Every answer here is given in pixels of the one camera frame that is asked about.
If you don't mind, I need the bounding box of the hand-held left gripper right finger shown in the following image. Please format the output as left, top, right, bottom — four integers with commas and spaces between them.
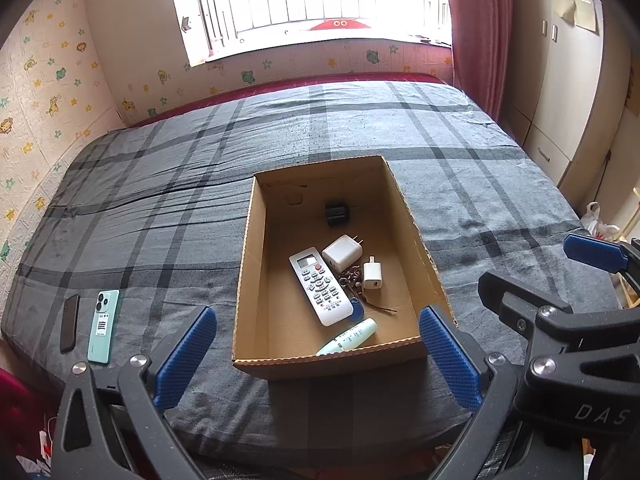
419, 305, 523, 480

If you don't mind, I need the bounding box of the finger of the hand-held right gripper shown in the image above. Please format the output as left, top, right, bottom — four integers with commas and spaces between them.
562, 234, 640, 306
477, 270, 640, 386

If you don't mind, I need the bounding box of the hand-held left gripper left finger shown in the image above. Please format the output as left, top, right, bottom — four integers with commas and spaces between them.
50, 305, 218, 480

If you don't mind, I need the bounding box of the cardboard box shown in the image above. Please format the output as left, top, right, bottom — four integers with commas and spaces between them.
231, 155, 457, 381

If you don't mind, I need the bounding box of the mint green tube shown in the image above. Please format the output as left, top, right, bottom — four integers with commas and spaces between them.
315, 317, 378, 357

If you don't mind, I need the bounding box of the small white charger with port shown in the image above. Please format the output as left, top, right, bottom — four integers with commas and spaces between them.
362, 256, 385, 292

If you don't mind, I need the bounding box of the key bunch with blue tag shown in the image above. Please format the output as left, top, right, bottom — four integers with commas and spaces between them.
336, 266, 398, 323

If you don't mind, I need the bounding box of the white remote control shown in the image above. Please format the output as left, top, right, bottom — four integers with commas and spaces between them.
289, 246, 354, 327

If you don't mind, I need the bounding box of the white charger plug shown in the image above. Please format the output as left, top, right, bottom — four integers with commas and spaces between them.
321, 233, 365, 272

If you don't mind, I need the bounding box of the white plastic bag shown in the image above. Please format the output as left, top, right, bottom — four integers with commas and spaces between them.
580, 202, 622, 242

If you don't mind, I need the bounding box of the mint green smartphone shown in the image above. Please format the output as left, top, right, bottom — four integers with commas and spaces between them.
87, 289, 121, 365

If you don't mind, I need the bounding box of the black smartphone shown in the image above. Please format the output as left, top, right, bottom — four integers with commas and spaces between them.
60, 294, 81, 353

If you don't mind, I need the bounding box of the grey plaid bed sheet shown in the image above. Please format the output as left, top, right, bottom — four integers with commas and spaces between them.
0, 80, 596, 466

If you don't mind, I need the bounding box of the beige wardrobe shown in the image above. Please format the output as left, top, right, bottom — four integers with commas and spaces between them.
502, 0, 640, 211

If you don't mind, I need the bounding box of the dark red cloth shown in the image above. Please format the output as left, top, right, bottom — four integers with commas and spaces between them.
0, 367, 56, 466

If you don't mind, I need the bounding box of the black cylinder with white end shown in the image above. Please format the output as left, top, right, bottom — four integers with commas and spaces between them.
325, 201, 352, 228

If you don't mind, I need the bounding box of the beige paper sheet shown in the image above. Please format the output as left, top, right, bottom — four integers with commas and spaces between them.
572, 0, 598, 34

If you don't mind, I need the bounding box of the pink curtain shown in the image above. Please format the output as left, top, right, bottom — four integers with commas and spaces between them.
444, 0, 516, 123

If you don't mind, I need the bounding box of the red bed cover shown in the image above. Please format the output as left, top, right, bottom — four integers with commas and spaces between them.
125, 72, 451, 127

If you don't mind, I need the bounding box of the red cushion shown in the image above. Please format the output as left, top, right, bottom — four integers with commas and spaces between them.
305, 17, 371, 33

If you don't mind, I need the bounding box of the white charging cable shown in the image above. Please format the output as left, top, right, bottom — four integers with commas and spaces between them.
40, 415, 58, 461

